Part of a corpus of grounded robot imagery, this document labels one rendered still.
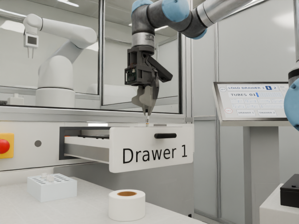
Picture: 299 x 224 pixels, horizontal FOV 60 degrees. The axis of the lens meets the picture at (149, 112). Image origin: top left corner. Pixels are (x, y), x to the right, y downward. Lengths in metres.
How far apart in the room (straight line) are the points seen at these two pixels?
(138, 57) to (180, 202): 0.77
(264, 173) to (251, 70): 1.17
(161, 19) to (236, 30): 1.93
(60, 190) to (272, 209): 0.47
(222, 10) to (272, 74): 1.59
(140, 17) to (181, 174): 0.77
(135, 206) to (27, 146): 0.50
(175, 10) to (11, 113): 0.57
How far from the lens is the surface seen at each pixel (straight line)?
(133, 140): 0.66
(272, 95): 1.62
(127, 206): 0.49
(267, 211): 0.63
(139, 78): 0.79
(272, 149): 1.60
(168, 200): 1.26
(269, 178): 1.61
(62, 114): 0.93
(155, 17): 0.82
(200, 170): 2.90
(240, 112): 1.46
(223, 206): 2.77
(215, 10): 0.86
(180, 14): 0.79
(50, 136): 0.92
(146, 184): 1.15
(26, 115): 0.90
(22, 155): 0.90
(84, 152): 0.80
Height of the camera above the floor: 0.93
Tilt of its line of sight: 3 degrees up
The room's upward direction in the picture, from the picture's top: straight up
